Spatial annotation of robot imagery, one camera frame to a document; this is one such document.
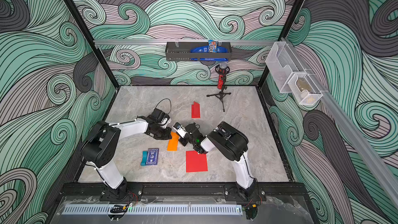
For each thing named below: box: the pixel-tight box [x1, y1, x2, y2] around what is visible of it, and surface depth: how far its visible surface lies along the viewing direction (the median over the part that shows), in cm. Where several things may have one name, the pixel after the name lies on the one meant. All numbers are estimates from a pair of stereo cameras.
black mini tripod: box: [206, 85, 232, 113], surface depth 109 cm
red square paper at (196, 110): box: [191, 101, 201, 119], surface depth 109 cm
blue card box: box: [146, 147, 160, 166], surface depth 85 cm
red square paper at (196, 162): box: [185, 150, 208, 173], surface depth 85 cm
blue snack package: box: [190, 39, 229, 54], surface depth 94 cm
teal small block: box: [140, 150, 148, 167], surface depth 85 cm
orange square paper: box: [166, 131, 180, 151], surface depth 92 cm
